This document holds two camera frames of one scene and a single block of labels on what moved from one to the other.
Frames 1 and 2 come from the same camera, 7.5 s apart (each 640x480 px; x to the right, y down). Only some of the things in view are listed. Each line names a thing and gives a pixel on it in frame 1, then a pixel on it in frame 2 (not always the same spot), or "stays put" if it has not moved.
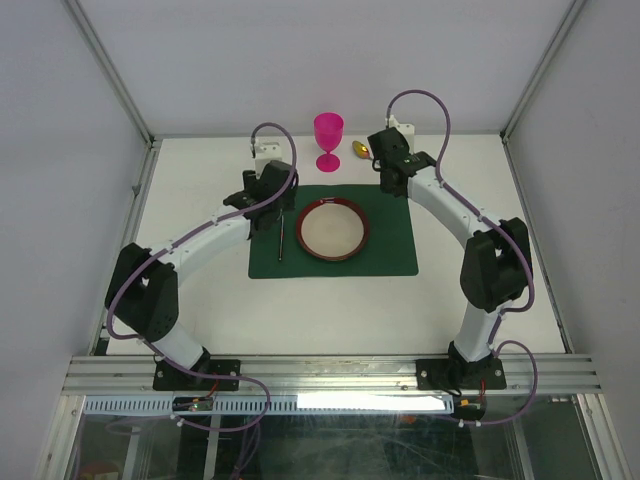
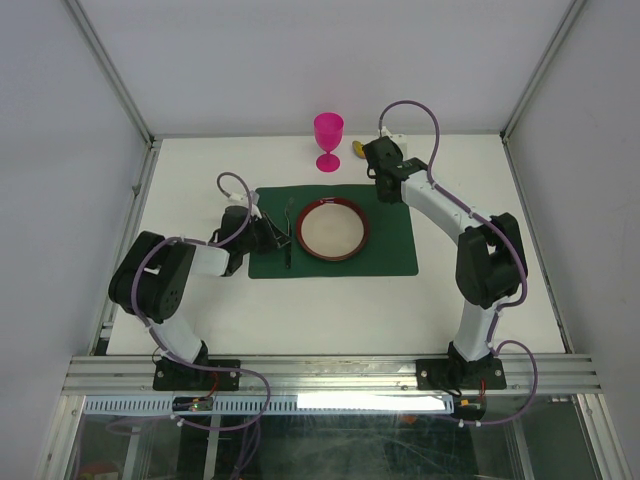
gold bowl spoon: x=361 y=150 stays put
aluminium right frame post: x=571 y=13 stays put
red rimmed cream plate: x=332 y=228 stays put
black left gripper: x=252 y=179 to x=274 y=236
